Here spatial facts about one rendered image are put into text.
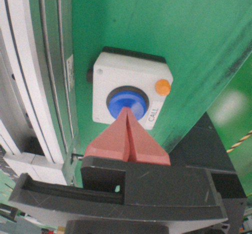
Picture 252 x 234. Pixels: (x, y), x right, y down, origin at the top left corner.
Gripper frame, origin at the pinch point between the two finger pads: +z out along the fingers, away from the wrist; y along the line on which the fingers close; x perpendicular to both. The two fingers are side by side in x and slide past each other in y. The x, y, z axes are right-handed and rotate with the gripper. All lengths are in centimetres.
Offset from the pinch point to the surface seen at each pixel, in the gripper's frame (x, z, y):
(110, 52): -3.8, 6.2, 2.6
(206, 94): 0.4, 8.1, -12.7
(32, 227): 1071, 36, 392
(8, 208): 447, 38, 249
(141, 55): -3.9, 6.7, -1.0
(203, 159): 23.9, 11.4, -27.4
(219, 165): 24.6, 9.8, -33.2
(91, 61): -1.3, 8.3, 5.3
